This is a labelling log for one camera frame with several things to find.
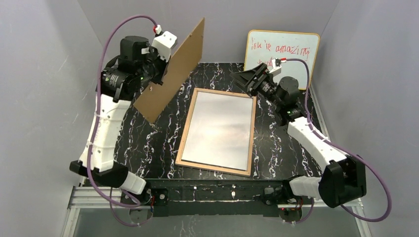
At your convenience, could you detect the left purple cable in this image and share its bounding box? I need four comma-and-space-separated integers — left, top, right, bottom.
86, 14, 160, 227

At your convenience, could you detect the black marble pattern mat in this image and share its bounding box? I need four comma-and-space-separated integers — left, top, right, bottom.
114, 63, 322, 180

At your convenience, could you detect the brown cardboard backing board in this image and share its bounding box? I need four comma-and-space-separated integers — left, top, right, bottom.
134, 18, 205, 123

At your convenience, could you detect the white wooden picture frame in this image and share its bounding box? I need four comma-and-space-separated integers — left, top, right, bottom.
174, 87, 257, 178

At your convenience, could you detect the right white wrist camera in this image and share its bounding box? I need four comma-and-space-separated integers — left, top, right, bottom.
269, 58, 282, 77

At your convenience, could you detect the aluminium rail base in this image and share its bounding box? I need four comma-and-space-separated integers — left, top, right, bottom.
62, 180, 372, 237

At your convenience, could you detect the yellow rimmed whiteboard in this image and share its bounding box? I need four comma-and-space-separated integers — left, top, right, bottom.
244, 30, 320, 74

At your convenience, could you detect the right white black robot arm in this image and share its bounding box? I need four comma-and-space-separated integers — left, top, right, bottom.
230, 63, 367, 208

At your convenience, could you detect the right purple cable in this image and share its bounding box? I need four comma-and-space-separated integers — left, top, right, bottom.
280, 58, 392, 224

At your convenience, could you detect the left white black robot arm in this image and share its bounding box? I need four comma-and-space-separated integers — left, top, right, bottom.
70, 32, 177, 195

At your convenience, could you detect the purple cable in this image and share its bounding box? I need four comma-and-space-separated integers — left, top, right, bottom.
86, 14, 160, 227
280, 58, 392, 224

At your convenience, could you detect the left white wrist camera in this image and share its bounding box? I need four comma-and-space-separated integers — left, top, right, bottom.
152, 31, 177, 62

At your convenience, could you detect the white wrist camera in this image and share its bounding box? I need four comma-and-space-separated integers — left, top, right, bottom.
269, 58, 282, 77
152, 31, 177, 62

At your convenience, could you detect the printed photo with white border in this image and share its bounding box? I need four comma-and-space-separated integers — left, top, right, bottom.
181, 91, 255, 171

